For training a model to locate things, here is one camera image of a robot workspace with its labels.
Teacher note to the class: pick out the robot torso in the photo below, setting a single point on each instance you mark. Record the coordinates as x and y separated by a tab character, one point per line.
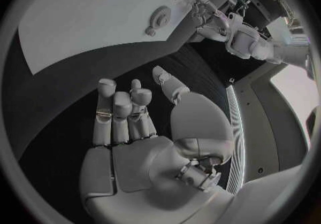
265	127

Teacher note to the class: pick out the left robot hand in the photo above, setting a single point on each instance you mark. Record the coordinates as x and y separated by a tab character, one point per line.
208	17

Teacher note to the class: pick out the grey peg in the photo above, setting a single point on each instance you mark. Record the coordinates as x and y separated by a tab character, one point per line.
150	31

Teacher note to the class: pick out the cluttered workshop desk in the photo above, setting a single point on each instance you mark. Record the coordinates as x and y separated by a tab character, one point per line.
265	7

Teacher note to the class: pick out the grey gear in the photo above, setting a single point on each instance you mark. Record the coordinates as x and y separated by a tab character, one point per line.
159	17

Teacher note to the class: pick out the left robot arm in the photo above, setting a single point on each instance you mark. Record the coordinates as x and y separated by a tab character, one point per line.
253	43

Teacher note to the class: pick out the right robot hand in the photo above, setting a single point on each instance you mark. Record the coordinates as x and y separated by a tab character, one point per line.
140	167

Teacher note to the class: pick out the white task board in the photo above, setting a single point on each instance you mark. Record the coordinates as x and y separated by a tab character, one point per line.
87	17

